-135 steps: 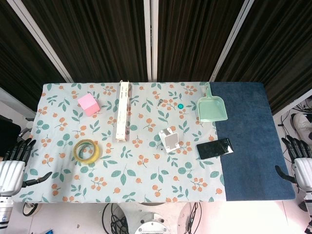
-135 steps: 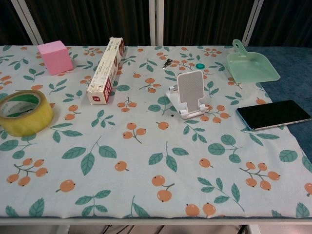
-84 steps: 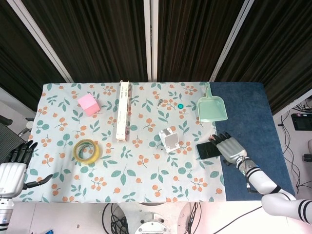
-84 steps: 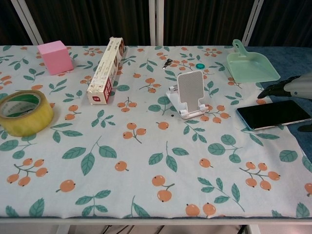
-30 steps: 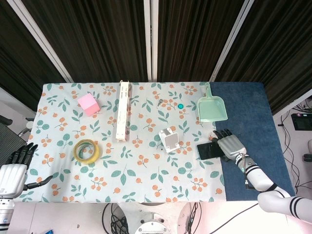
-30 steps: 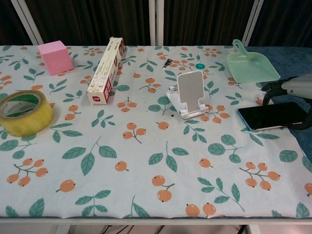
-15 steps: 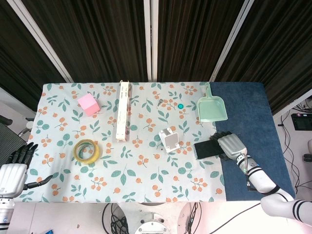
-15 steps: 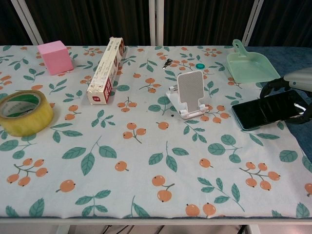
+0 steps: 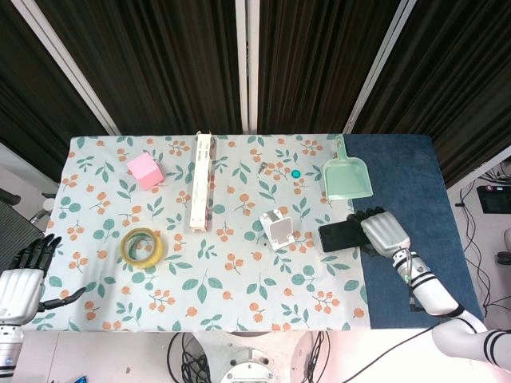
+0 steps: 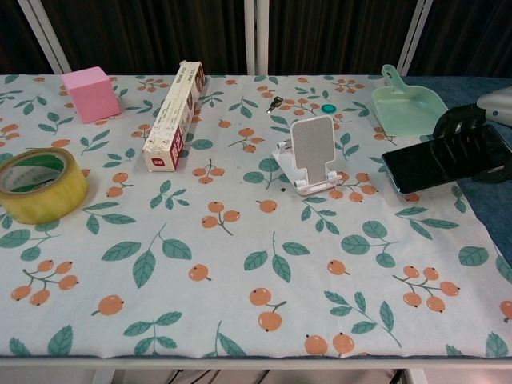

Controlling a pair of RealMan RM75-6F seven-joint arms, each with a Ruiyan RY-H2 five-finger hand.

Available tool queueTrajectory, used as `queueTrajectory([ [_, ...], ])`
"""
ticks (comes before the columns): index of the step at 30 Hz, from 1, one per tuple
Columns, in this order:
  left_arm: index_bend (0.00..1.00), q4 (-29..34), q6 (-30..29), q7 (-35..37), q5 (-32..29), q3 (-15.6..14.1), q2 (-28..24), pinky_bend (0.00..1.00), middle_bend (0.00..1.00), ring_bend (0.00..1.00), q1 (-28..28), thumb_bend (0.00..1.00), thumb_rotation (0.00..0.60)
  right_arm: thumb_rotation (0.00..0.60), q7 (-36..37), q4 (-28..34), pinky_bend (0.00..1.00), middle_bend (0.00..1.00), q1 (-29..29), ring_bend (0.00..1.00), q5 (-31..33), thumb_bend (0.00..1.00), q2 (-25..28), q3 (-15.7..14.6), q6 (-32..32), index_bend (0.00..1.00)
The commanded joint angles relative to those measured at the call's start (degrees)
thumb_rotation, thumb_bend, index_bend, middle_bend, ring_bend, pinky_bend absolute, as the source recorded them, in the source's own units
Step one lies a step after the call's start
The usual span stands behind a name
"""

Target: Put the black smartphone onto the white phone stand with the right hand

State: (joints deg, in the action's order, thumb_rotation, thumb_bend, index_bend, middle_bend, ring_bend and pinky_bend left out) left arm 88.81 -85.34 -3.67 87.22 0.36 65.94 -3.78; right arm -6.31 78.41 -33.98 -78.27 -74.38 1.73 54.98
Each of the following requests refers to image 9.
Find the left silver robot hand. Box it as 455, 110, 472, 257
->
0, 234, 87, 326

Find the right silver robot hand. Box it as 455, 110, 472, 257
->
346, 205, 411, 259

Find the black smartphone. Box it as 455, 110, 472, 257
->
318, 220, 366, 253

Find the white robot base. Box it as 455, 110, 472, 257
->
219, 331, 279, 383

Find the white folding phone stand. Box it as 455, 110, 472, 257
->
259, 209, 296, 251

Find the blue table mat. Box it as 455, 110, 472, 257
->
343, 134, 485, 330

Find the black mesh office chair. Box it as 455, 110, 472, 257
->
0, 187, 56, 257

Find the green plastic dustpan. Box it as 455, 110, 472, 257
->
322, 134, 374, 200

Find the black screen device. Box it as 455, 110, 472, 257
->
476, 184, 511, 215

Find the yellow packing tape roll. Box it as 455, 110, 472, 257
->
120, 227, 168, 270

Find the floral fruit print tablecloth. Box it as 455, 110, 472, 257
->
22, 134, 370, 333

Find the pink cube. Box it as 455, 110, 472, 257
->
126, 153, 164, 190

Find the long white cardboard box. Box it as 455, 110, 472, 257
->
188, 131, 219, 233

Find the black pleated curtain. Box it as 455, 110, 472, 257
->
0, 0, 511, 188

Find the black floor cable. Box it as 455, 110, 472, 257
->
454, 187, 505, 317

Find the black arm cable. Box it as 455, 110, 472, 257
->
331, 294, 442, 382

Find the white frame post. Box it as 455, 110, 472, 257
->
343, 0, 417, 135
10, 0, 121, 136
234, 0, 259, 135

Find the black cable bundle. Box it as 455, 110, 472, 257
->
166, 331, 212, 383

